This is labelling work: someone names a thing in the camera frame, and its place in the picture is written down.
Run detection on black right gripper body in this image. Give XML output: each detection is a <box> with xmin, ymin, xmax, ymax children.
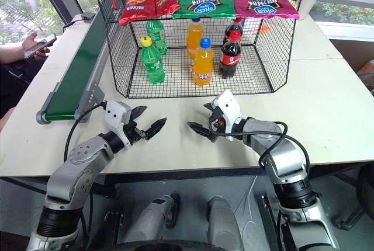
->
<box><xmin>207</xmin><ymin>107</ymin><xmax>232</xmax><ymax>135</ymax></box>

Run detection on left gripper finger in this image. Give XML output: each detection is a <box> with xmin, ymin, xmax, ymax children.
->
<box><xmin>131</xmin><ymin>105</ymin><xmax>148</xmax><ymax>122</ymax></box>
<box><xmin>141</xmin><ymin>117</ymin><xmax>168</xmax><ymax>141</ymax></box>

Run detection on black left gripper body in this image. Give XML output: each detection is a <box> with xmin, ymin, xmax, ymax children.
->
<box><xmin>124</xmin><ymin>110</ymin><xmax>147</xmax><ymax>147</ymax></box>

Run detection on black smartphone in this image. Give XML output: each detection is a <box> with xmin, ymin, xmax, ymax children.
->
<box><xmin>23</xmin><ymin>32</ymin><xmax>58</xmax><ymax>60</ymax></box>

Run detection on green conveyor belt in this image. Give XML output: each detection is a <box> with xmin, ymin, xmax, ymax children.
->
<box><xmin>35</xmin><ymin>8</ymin><xmax>118</xmax><ymax>126</ymax></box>

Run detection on person's hand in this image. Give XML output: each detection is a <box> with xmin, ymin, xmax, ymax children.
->
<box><xmin>21</xmin><ymin>31</ymin><xmax>52</xmax><ymax>65</ymax></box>

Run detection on orange soda bottle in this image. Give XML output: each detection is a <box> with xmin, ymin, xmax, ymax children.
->
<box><xmin>186</xmin><ymin>17</ymin><xmax>205</xmax><ymax>61</ymax></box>
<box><xmin>192</xmin><ymin>37</ymin><xmax>215</xmax><ymax>88</ymax></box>

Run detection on green soda bottle yellow cap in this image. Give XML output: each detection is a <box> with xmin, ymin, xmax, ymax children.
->
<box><xmin>140</xmin><ymin>36</ymin><xmax>166</xmax><ymax>85</ymax></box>

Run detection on cola bottle red cap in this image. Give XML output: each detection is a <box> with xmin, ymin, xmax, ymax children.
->
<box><xmin>219</xmin><ymin>31</ymin><xmax>243</xmax><ymax>80</ymax></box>
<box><xmin>222</xmin><ymin>17</ymin><xmax>244</xmax><ymax>46</ymax></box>

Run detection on silver robot left leg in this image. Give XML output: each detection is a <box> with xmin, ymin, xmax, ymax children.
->
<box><xmin>120</xmin><ymin>193</ymin><xmax>181</xmax><ymax>246</ymax></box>

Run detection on silver robot leg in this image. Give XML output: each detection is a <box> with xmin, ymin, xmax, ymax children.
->
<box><xmin>207</xmin><ymin>195</ymin><xmax>244</xmax><ymax>251</ymax></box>
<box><xmin>120</xmin><ymin>193</ymin><xmax>181</xmax><ymax>246</ymax></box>

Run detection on silver robot right leg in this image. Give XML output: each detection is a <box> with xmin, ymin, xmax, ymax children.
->
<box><xmin>207</xmin><ymin>195</ymin><xmax>244</xmax><ymax>251</ymax></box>

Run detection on red chips bag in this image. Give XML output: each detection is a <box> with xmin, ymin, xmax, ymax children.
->
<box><xmin>117</xmin><ymin>0</ymin><xmax>181</xmax><ymax>26</ymax></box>

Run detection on magenta chips bag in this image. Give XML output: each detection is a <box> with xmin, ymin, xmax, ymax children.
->
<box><xmin>232</xmin><ymin>0</ymin><xmax>300</xmax><ymax>20</ymax></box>

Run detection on person's dark clothed legs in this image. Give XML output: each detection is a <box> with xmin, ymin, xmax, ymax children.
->
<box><xmin>0</xmin><ymin>57</ymin><xmax>48</xmax><ymax>133</ymax></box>

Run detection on cardboard box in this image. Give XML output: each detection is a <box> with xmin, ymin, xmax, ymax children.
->
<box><xmin>357</xmin><ymin>59</ymin><xmax>374</xmax><ymax>95</ymax></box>

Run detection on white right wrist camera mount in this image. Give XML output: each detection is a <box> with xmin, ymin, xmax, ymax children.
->
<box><xmin>210</xmin><ymin>89</ymin><xmax>244</xmax><ymax>142</ymax></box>

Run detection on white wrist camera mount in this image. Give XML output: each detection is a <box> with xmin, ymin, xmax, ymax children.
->
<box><xmin>210</xmin><ymin>89</ymin><xmax>244</xmax><ymax>142</ymax></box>
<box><xmin>103</xmin><ymin>100</ymin><xmax>133</xmax><ymax>149</ymax></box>

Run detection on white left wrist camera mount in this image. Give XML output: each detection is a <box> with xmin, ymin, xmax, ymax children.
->
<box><xmin>103</xmin><ymin>100</ymin><xmax>133</xmax><ymax>149</ymax></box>

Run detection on black wire rack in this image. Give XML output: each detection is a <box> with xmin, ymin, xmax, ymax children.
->
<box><xmin>88</xmin><ymin>0</ymin><xmax>311</xmax><ymax>99</ymax></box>

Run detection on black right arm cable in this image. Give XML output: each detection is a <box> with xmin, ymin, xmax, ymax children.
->
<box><xmin>208</xmin><ymin>115</ymin><xmax>311</xmax><ymax>182</ymax></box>

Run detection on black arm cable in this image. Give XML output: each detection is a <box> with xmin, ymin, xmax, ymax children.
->
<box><xmin>63</xmin><ymin>102</ymin><xmax>108</xmax><ymax>165</ymax></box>
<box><xmin>208</xmin><ymin>115</ymin><xmax>311</xmax><ymax>182</ymax></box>

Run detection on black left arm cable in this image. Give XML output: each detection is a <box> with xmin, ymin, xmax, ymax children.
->
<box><xmin>63</xmin><ymin>102</ymin><xmax>108</xmax><ymax>165</ymax></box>

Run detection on thin white cable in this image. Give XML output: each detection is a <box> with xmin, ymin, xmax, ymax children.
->
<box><xmin>236</xmin><ymin>176</ymin><xmax>258</xmax><ymax>214</ymax></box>

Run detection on black adapter cable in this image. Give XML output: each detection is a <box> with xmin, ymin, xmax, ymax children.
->
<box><xmin>61</xmin><ymin>18</ymin><xmax>85</xmax><ymax>33</ymax></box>

